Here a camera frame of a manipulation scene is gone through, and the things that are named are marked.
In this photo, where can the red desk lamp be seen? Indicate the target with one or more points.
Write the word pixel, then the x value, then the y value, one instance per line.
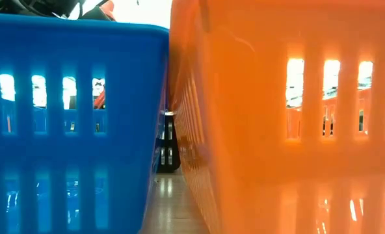
pixel 108 9

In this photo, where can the blue plastic slotted basket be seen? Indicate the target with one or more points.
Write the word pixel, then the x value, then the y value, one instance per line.
pixel 130 97

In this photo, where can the orange plastic slotted basket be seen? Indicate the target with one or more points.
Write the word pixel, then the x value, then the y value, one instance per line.
pixel 244 130

